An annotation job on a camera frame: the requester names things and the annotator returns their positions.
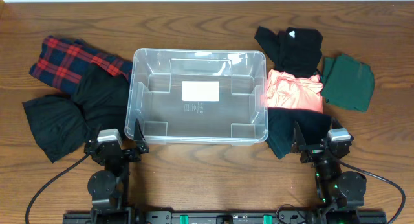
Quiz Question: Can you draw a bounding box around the dark green garment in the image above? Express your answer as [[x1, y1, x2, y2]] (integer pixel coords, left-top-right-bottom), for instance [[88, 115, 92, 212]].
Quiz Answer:
[[321, 54, 375, 112]]

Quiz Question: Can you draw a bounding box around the clear plastic storage bin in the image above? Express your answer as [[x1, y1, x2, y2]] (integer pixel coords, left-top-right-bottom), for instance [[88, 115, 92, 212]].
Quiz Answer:
[[124, 48, 268, 146]]

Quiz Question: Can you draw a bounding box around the red navy plaid shirt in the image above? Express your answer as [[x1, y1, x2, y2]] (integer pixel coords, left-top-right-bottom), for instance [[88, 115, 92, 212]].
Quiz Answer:
[[29, 36, 133, 95]]

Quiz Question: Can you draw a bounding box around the black garment with white tag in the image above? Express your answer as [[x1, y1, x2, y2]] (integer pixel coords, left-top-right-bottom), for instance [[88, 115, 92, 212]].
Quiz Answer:
[[254, 27, 323, 78]]

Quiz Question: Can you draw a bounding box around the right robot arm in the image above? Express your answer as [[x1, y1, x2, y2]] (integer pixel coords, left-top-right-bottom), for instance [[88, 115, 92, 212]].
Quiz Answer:
[[292, 122, 367, 223]]

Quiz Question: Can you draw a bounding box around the black mounting rail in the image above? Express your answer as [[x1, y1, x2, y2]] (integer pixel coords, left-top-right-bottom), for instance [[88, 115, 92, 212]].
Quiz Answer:
[[62, 210, 387, 224]]

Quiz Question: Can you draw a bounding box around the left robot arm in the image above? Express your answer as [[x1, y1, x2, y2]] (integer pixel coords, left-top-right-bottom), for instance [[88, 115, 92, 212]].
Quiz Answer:
[[84, 121, 149, 223]]

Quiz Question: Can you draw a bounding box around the salmon pink garment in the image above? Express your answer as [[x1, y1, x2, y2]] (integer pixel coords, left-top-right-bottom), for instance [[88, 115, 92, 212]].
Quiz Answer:
[[266, 70, 323, 113]]

